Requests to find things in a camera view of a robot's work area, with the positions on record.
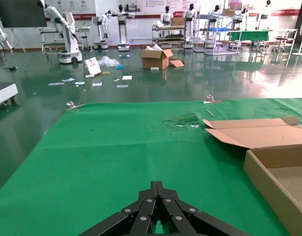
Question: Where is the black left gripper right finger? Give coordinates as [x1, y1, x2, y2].
[157, 181, 244, 236]

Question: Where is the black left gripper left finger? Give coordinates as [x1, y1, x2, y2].
[78, 181, 158, 236]

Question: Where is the white jointed robot arm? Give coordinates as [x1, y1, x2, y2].
[0, 4, 15, 54]

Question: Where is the open brown cardboard box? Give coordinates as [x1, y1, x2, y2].
[202, 117, 302, 236]

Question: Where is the green felt table cloth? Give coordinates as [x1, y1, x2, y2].
[0, 97, 302, 236]

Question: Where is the silver binder clip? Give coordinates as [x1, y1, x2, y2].
[65, 100, 84, 112]
[203, 95, 223, 104]

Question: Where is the flat brown cardboard piece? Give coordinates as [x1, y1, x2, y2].
[168, 58, 185, 68]

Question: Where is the large open shipping carton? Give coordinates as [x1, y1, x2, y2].
[140, 48, 174, 70]

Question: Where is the white red paper bag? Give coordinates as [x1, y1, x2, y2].
[83, 57, 102, 76]

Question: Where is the clear crumpled plastic bag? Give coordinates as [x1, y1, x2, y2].
[98, 56, 121, 68]

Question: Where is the white packing paper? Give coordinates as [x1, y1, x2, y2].
[145, 44, 164, 52]

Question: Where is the metal shelf cart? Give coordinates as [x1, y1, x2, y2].
[152, 24, 193, 50]

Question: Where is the white machine base on casters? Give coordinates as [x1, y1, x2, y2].
[0, 77, 19, 108]

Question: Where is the black round stool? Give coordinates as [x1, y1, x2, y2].
[81, 35, 90, 51]

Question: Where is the white robot on wheeled base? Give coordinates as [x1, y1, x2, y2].
[91, 13, 110, 50]

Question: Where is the humanoid robot with outstretched arms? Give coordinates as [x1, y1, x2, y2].
[106, 4, 136, 52]

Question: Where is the table with green cover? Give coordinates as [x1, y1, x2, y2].
[226, 29, 271, 42]

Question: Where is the white metal workbench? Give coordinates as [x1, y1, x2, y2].
[40, 27, 91, 54]

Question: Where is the black display on stand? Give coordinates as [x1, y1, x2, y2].
[0, 0, 48, 53]

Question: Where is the white tube frame rack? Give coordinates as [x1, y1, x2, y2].
[193, 12, 242, 55]

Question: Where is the wall information poster board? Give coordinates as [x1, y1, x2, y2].
[144, 0, 199, 10]

